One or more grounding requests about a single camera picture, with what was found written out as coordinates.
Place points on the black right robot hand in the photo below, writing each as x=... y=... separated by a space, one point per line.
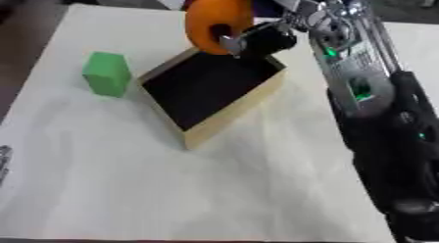
x=268 y=39

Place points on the orange round toy fruit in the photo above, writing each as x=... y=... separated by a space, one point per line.
x=220 y=11

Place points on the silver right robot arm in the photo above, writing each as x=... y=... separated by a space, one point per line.
x=371 y=100

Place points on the tan box with black inside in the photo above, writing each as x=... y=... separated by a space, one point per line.
x=211 y=90

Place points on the green block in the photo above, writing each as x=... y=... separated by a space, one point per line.
x=107 y=73

